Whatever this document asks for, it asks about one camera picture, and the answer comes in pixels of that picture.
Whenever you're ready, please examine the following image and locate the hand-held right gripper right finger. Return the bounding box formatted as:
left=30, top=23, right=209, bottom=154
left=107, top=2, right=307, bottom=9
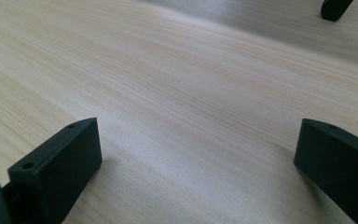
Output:
left=293, top=118, right=358, bottom=224

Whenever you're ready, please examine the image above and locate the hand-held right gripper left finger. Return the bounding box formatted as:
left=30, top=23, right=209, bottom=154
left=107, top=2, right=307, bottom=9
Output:
left=7, top=117, right=103, bottom=224

